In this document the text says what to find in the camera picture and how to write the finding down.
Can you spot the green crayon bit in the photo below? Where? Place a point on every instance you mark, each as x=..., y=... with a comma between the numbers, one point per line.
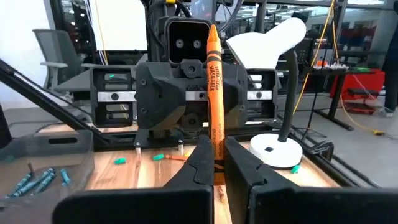
x=120, y=160
x=158, y=157
x=295, y=169

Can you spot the white gooseneck desk lamp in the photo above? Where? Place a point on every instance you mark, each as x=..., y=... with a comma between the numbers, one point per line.
x=264, y=46

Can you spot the grey office chair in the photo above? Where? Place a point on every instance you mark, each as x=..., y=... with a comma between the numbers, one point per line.
x=59, y=56

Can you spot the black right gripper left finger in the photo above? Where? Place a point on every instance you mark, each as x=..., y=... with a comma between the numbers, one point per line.
x=186, y=193

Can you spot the black frame clamp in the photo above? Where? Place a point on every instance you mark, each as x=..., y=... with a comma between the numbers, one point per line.
x=321, y=149

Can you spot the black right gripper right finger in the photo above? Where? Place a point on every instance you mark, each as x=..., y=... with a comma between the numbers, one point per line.
x=248, y=193

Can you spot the grey translucent plastic tray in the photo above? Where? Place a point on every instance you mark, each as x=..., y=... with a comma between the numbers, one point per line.
x=46, y=149

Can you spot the black table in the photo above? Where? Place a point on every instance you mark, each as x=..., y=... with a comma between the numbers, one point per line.
x=339, y=71

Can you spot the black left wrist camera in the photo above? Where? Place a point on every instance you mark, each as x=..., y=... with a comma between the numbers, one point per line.
x=188, y=40

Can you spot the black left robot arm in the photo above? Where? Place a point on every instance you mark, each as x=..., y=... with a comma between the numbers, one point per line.
x=155, y=31

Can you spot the yellow crayon bit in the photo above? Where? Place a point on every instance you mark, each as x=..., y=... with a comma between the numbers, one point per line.
x=186, y=154

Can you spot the person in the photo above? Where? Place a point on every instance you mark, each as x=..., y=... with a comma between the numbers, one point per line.
x=392, y=77

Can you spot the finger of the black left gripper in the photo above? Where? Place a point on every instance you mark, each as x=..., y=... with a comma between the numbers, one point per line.
x=236, y=93
x=158, y=93

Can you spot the white board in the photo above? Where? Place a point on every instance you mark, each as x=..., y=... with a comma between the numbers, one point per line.
x=121, y=25

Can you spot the red cabinet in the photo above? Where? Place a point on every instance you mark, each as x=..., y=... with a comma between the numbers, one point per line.
x=357, y=84

